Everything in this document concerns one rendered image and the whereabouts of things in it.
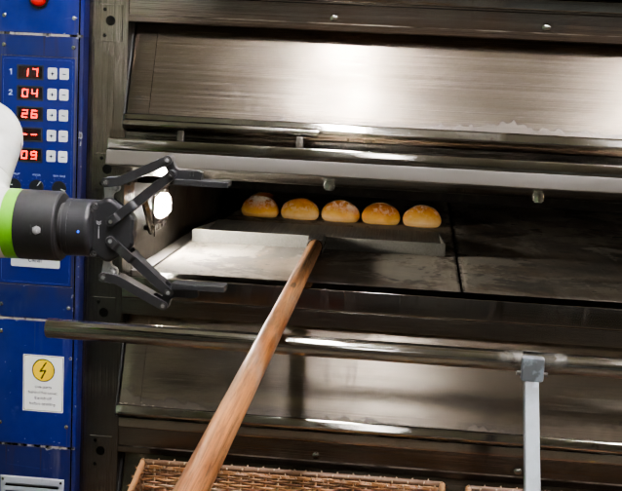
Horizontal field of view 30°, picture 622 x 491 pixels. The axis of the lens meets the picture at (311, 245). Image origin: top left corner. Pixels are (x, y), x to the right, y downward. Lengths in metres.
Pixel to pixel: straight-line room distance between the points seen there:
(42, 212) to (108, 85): 0.62
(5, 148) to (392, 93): 0.72
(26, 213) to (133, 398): 0.70
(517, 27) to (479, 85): 0.11
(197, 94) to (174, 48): 0.10
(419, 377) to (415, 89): 0.51
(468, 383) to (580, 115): 0.51
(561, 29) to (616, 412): 0.67
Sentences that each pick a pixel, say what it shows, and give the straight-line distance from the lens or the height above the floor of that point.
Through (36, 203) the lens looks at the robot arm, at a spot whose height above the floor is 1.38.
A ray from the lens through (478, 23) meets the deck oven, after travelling 2.05.
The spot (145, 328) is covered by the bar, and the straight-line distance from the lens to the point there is 1.76.
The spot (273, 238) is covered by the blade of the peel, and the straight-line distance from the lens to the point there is 2.56.
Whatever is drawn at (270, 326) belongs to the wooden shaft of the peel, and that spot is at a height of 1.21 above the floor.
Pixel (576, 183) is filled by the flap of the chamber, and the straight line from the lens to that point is 1.92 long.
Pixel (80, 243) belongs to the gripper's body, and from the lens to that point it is 1.54.
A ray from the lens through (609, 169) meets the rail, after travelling 1.93.
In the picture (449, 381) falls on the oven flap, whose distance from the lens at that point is 2.12.
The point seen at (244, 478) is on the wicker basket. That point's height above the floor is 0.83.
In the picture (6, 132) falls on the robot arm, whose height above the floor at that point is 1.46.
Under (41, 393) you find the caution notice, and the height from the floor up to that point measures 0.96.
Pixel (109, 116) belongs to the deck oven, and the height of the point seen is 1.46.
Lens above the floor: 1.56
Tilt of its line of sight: 8 degrees down
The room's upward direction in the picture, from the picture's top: 3 degrees clockwise
